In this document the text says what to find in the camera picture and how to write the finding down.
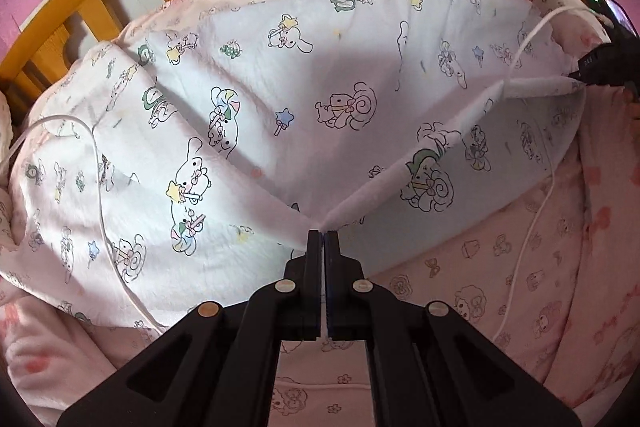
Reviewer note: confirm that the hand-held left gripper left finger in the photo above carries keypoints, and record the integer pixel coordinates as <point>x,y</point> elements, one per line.
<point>314,267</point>

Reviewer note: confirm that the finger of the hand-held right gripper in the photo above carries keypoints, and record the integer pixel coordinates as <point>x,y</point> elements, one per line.
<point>605,67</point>

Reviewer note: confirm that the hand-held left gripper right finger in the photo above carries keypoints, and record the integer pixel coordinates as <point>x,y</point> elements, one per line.
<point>334,267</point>

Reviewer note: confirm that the white cartoon print pants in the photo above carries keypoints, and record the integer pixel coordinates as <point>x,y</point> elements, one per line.
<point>300,82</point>

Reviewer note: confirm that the pink printed bed sheet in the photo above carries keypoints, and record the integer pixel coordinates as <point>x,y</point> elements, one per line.
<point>450,267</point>

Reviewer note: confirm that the pink spotted fleece blanket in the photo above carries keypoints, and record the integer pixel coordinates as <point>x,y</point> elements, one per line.
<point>610,207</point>

